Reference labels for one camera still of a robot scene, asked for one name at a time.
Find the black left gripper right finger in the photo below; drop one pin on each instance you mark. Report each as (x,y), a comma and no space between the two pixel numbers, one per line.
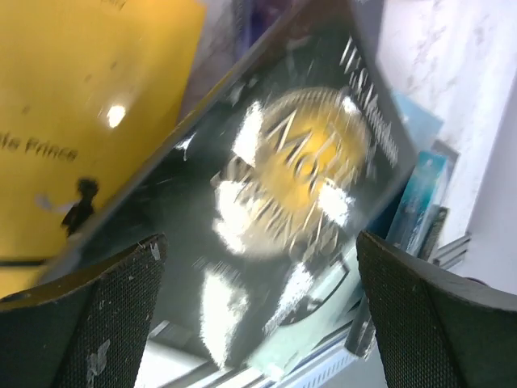
(433,327)

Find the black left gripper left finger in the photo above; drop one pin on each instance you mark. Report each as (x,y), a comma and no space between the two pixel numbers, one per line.
(85,329)

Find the pale green Great Gatsby book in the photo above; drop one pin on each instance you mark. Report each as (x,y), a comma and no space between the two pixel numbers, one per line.
(327,308)

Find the dark Moon and Sixpence book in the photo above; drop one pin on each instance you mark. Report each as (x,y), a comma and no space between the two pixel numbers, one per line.
(263,189)

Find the yellow Little Prince book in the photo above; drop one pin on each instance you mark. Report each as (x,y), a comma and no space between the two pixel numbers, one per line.
(89,89)

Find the light blue book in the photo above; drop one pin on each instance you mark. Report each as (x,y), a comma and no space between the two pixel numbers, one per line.
(421,125)

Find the blue 20000 Leagues book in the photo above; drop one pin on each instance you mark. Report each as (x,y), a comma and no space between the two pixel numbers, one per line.
(419,203)

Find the aluminium frame rail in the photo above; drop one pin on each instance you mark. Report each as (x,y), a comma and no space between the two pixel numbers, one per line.
(452,253)

